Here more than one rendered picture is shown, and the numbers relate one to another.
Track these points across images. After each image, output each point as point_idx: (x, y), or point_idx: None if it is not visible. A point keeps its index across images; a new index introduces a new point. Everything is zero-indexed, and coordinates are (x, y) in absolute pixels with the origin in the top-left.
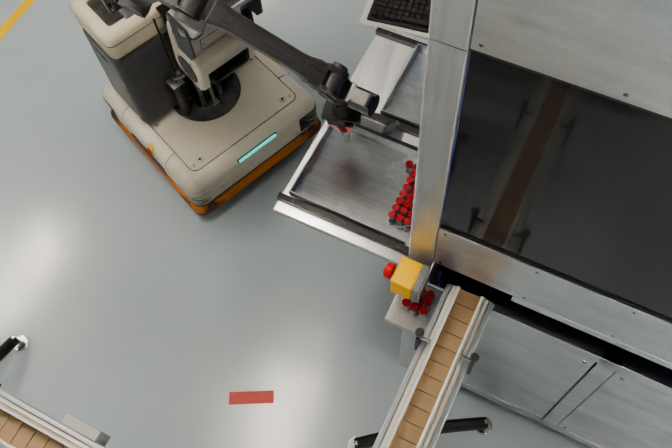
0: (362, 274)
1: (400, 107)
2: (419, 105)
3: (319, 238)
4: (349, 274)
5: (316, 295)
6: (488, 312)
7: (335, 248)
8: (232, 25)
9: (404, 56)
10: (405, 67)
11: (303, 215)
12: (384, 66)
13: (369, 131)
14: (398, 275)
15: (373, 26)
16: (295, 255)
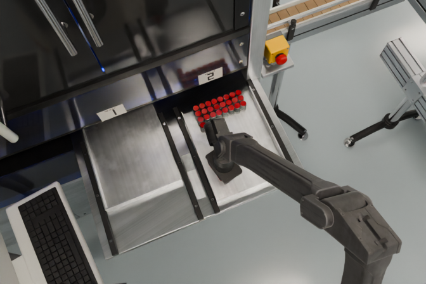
0: (227, 216)
1: (164, 177)
2: (151, 168)
3: (231, 260)
4: (234, 222)
5: (262, 226)
6: None
7: (228, 245)
8: (312, 175)
9: (120, 215)
10: (133, 197)
11: (291, 154)
12: (141, 219)
13: (201, 173)
14: (283, 45)
15: (103, 283)
16: (254, 262)
